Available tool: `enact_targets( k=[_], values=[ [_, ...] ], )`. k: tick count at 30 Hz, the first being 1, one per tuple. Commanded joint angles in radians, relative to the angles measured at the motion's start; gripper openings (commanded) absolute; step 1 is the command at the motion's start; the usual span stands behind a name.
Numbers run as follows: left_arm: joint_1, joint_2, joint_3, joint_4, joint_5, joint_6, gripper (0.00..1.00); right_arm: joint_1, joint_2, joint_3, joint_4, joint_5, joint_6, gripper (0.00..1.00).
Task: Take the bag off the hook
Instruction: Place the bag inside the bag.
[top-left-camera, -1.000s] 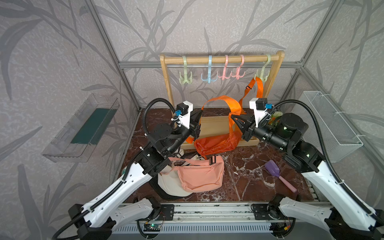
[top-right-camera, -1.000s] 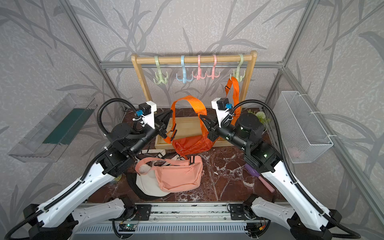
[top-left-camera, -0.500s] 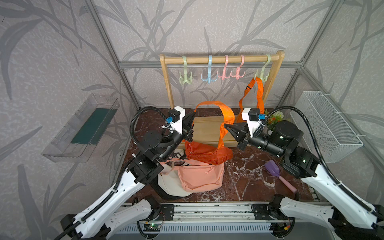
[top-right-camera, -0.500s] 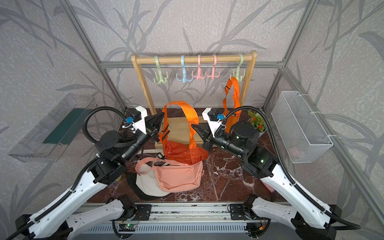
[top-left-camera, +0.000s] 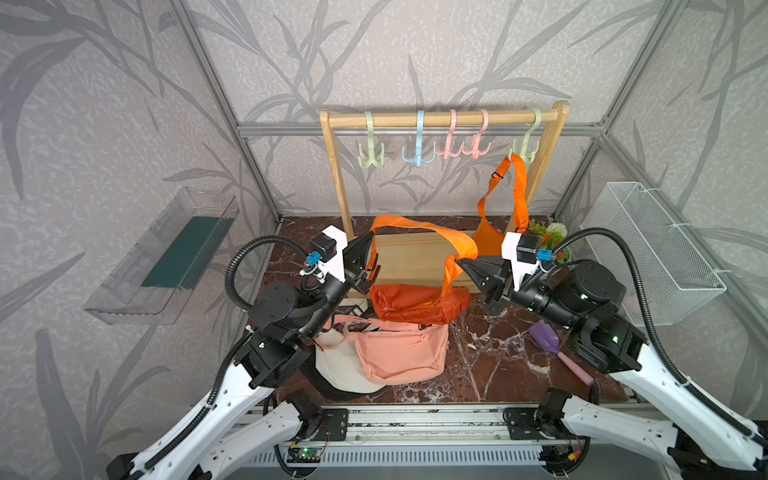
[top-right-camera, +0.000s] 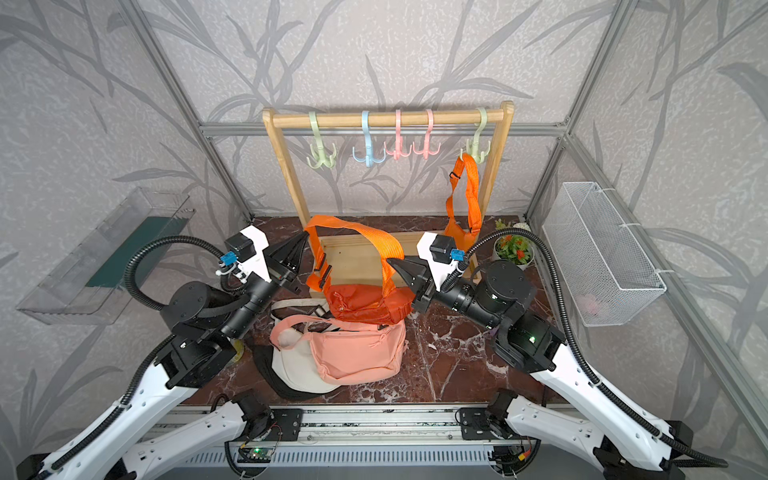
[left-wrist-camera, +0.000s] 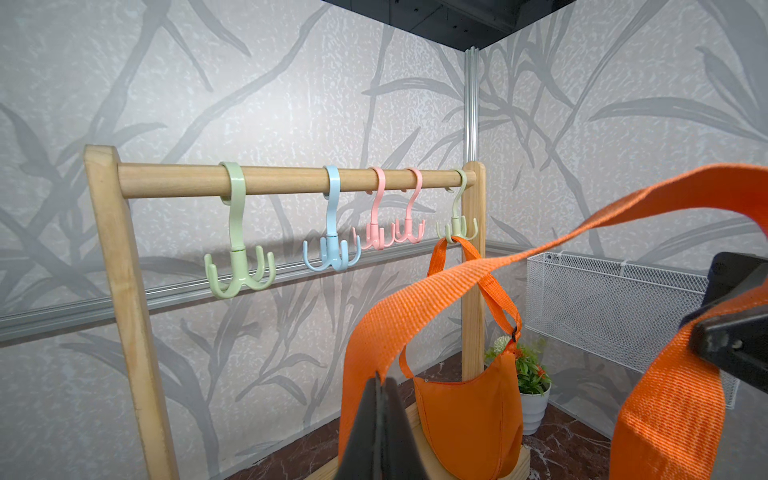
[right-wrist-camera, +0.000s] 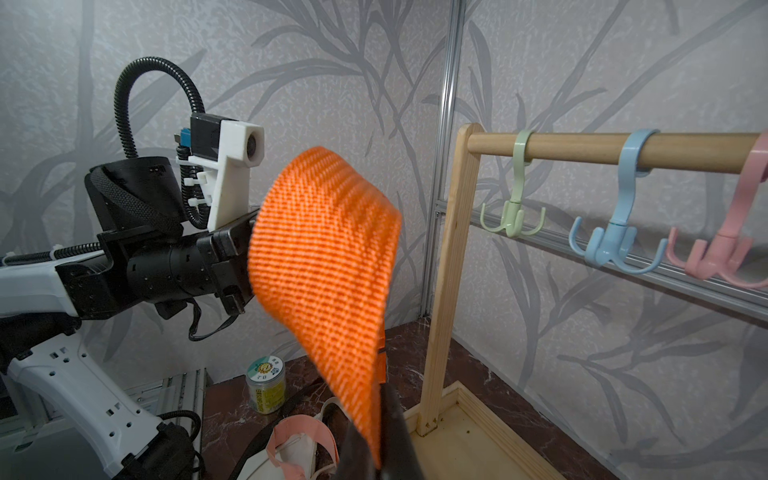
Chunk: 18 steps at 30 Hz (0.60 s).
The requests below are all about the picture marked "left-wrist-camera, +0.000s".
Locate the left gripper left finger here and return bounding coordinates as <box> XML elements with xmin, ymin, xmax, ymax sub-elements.
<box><xmin>335</xmin><ymin>375</ymin><xmax>381</xmax><ymax>480</ymax></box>

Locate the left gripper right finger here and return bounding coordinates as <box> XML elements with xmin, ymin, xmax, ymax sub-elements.
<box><xmin>380</xmin><ymin>378</ymin><xmax>428</xmax><ymax>479</ymax></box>

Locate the light orange sling bag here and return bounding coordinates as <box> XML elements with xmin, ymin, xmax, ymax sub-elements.
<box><xmin>414</xmin><ymin>274</ymin><xmax>523</xmax><ymax>479</ymax></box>

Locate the dark orange sling bag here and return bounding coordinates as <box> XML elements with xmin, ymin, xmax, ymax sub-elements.
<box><xmin>338</xmin><ymin>164</ymin><xmax>767</xmax><ymax>479</ymax></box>

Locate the blue hook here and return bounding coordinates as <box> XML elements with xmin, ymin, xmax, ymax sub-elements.
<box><xmin>303</xmin><ymin>165</ymin><xmax>362</xmax><ymax>272</ymax></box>

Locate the left pink hook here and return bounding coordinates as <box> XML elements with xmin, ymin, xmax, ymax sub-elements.
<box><xmin>361</xmin><ymin>167</ymin><xmax>395</xmax><ymax>250</ymax></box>

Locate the pink hook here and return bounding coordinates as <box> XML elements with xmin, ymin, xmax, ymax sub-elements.
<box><xmin>361</xmin><ymin>167</ymin><xmax>395</xmax><ymax>250</ymax></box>
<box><xmin>392</xmin><ymin>167</ymin><xmax>426</xmax><ymax>244</ymax></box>

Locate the right pink hook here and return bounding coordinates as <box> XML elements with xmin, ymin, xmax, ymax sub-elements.
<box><xmin>392</xmin><ymin>167</ymin><xmax>426</xmax><ymax>244</ymax></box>

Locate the right green hook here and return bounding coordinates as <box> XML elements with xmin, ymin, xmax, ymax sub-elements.
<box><xmin>436</xmin><ymin>169</ymin><xmax>479</xmax><ymax>244</ymax></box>

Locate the green hook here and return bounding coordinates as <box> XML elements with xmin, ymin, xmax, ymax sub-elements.
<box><xmin>204</xmin><ymin>162</ymin><xmax>276</xmax><ymax>299</ymax></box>
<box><xmin>436</xmin><ymin>169</ymin><xmax>479</xmax><ymax>244</ymax></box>

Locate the left green hook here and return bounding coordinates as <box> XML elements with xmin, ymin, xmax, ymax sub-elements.
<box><xmin>204</xmin><ymin>162</ymin><xmax>276</xmax><ymax>299</ymax></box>

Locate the potted flower plant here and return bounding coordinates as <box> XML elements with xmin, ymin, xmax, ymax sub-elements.
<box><xmin>485</xmin><ymin>335</ymin><xmax>552</xmax><ymax>436</ymax></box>

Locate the wooden hanging rack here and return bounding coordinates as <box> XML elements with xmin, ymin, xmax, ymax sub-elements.
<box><xmin>84</xmin><ymin>145</ymin><xmax>486</xmax><ymax>479</ymax></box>

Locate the white wire basket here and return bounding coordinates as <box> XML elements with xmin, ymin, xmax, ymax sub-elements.
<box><xmin>521</xmin><ymin>252</ymin><xmax>708</xmax><ymax>434</ymax></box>

